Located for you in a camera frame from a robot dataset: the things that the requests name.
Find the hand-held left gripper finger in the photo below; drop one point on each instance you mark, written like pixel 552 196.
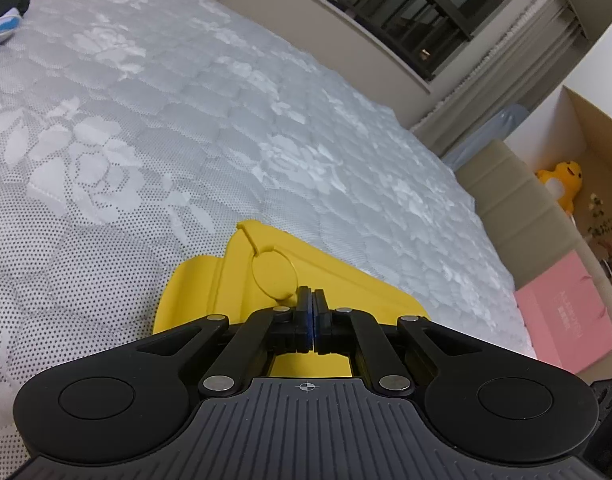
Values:
pixel 317 332
pixel 310 332

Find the pink paper bag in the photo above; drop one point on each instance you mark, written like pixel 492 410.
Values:
pixel 568 315

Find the dried flower bunch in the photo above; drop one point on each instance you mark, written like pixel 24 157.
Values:
pixel 608 240

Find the beige padded headboard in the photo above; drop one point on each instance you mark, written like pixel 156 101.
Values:
pixel 525 210

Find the yellow duck plush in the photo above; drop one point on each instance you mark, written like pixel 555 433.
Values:
pixel 563 182

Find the pale blue pillow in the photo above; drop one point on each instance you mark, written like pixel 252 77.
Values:
pixel 485 135

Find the cardboard box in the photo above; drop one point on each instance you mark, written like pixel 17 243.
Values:
pixel 600 120

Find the beige curtain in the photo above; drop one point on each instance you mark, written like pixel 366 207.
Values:
pixel 515 65

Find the dark framed window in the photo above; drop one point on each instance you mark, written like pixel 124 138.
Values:
pixel 410 5

